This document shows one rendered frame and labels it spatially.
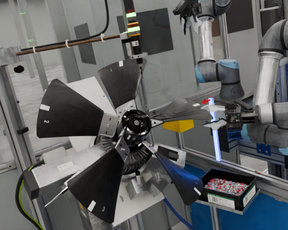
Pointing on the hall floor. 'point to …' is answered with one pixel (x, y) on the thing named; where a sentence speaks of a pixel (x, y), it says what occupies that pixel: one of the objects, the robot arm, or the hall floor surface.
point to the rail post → (186, 214)
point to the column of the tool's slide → (1, 102)
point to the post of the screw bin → (216, 218)
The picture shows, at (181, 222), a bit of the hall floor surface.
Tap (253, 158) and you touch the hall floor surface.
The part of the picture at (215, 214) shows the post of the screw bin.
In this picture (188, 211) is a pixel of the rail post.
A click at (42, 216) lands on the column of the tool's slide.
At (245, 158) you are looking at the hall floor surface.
